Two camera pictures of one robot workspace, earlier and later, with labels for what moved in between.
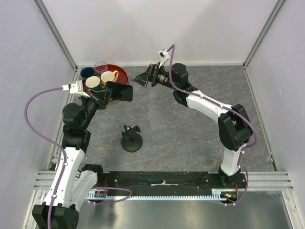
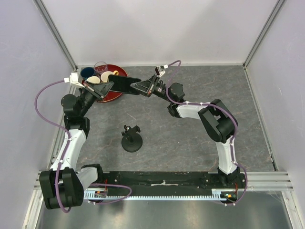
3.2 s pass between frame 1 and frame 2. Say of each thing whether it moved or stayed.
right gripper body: moved
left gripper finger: moved
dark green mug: stayed
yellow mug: stayed
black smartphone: moved
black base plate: stayed
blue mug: stayed
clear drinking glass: stayed
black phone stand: stayed
